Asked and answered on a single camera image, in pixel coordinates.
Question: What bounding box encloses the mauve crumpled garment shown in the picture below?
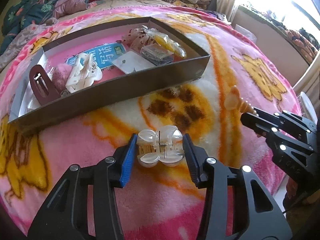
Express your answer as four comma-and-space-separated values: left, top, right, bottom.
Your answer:
54, 0, 97, 18

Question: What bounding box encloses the brown snap hair clip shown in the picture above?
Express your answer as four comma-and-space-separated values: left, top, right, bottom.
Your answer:
29, 65, 60, 105

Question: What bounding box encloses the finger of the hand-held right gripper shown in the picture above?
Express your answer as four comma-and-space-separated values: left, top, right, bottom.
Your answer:
241, 110, 318, 140
256, 127, 314, 156

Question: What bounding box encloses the small clear plastic case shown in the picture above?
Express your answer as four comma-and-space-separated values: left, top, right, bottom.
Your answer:
140, 44, 175, 66

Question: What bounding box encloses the white plastic object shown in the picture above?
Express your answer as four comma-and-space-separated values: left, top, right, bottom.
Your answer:
297, 91, 320, 123

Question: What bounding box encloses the white claw hair clip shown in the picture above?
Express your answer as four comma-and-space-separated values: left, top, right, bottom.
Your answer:
65, 54, 103, 93

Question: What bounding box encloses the translucent flower claw clip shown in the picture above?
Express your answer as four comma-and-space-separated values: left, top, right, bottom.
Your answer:
135, 125, 186, 168

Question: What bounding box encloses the blue printed card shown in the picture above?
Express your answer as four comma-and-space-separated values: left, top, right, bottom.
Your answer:
65, 44, 125, 70

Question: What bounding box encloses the yellow accessory in clear bag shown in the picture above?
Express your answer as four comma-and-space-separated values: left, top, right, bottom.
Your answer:
149, 28, 187, 58

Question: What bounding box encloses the pink cartoon printed blanket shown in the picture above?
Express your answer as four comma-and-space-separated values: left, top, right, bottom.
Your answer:
0, 5, 303, 240

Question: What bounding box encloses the brown cardboard box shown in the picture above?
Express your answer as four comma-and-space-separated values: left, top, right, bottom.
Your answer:
7, 16, 211, 137

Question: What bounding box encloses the orange patterned cloth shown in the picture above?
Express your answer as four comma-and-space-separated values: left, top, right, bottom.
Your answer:
285, 27, 320, 60

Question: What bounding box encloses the sheer patterned pouch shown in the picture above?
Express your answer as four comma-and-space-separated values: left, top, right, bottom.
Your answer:
122, 25, 153, 53

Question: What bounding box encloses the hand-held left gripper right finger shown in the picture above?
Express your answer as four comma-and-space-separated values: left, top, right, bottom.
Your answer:
182, 134, 293, 240

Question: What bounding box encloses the dark floral garment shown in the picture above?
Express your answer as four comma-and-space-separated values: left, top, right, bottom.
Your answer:
1, 0, 59, 37

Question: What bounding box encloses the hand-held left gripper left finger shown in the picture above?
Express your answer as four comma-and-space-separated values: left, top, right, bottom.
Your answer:
27, 133, 138, 240

